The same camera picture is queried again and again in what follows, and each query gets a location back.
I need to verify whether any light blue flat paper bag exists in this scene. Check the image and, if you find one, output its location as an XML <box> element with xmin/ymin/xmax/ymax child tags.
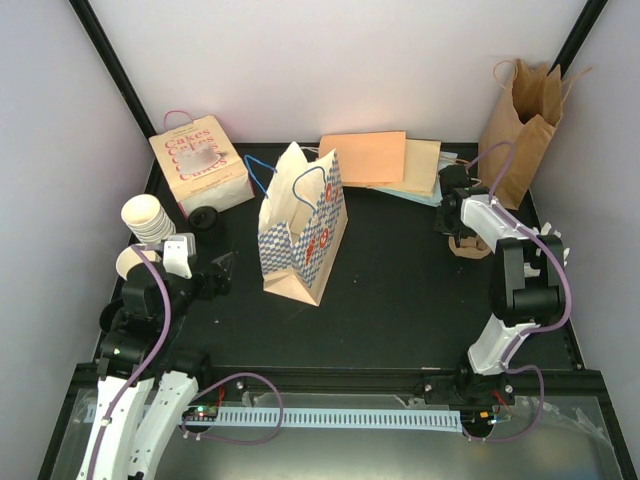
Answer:
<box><xmin>376</xmin><ymin>152</ymin><xmax>465</xmax><ymax>207</ymax></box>

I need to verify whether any Cakes printed paper bag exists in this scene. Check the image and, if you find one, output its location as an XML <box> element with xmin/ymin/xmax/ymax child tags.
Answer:
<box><xmin>149</xmin><ymin>110</ymin><xmax>254</xmax><ymax>216</ymax></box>

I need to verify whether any left black frame post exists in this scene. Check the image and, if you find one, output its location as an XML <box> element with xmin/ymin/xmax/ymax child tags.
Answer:
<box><xmin>68</xmin><ymin>0</ymin><xmax>157</xmax><ymax>139</ymax></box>

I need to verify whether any orange flat paper bag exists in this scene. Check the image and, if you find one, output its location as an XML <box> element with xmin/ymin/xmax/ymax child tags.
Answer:
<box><xmin>319</xmin><ymin>131</ymin><xmax>406</xmax><ymax>187</ymax></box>

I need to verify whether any right black frame post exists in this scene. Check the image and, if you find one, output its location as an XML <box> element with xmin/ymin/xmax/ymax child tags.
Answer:
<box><xmin>550</xmin><ymin>0</ymin><xmax>608</xmax><ymax>78</ymax></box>

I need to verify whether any grey pulp cup carrier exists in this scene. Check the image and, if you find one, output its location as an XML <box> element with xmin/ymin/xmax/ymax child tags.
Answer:
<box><xmin>448</xmin><ymin>236</ymin><xmax>492</xmax><ymax>260</ymax></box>

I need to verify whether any blue checkered paper bag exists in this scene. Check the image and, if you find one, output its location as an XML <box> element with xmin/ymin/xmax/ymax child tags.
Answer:
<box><xmin>257</xmin><ymin>142</ymin><xmax>348</xmax><ymax>306</ymax></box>

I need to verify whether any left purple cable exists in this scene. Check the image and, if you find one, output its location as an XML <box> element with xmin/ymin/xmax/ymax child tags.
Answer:
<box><xmin>84</xmin><ymin>244</ymin><xmax>285</xmax><ymax>480</ymax></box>

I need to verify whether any black coffee cup lids stack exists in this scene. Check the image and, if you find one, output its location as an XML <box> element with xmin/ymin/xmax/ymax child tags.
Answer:
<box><xmin>188</xmin><ymin>206</ymin><xmax>225</xmax><ymax>245</ymax></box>

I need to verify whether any standing brown paper bag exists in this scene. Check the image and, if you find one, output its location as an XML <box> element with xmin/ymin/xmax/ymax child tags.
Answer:
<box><xmin>478</xmin><ymin>59</ymin><xmax>590</xmax><ymax>210</ymax></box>

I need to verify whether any near paper cup stack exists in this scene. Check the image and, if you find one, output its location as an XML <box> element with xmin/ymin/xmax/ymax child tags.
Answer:
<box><xmin>115</xmin><ymin>244</ymin><xmax>161</xmax><ymax>280</ymax></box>

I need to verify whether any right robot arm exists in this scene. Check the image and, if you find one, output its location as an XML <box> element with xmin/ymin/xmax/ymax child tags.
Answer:
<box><xmin>435</xmin><ymin>164</ymin><xmax>569</xmax><ymax>405</ymax></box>

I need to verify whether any paper cup stack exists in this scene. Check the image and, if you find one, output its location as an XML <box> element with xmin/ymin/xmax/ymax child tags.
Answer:
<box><xmin>121</xmin><ymin>194</ymin><xmax>176</xmax><ymax>245</ymax></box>
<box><xmin>115</xmin><ymin>244</ymin><xmax>161</xmax><ymax>280</ymax></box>

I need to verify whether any far paper cup stack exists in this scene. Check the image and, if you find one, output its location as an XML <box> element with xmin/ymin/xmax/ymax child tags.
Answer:
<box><xmin>121</xmin><ymin>194</ymin><xmax>176</xmax><ymax>245</ymax></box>

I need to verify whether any black frame post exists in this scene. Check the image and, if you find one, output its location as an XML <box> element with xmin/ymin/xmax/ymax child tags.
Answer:
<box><xmin>68</xmin><ymin>0</ymin><xmax>157</xmax><ymax>139</ymax></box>
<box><xmin>550</xmin><ymin>0</ymin><xmax>608</xmax><ymax>78</ymax></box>

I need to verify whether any tan flat paper bag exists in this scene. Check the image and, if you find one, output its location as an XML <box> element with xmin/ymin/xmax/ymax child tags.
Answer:
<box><xmin>374</xmin><ymin>139</ymin><xmax>441</xmax><ymax>195</ymax></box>

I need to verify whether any light blue cable duct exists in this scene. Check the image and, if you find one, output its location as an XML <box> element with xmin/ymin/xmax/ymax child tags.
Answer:
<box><xmin>176</xmin><ymin>406</ymin><xmax>462</xmax><ymax>433</ymax></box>

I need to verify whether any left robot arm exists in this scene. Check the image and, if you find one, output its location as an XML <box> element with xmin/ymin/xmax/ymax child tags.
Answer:
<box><xmin>77</xmin><ymin>253</ymin><xmax>235</xmax><ymax>479</ymax></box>

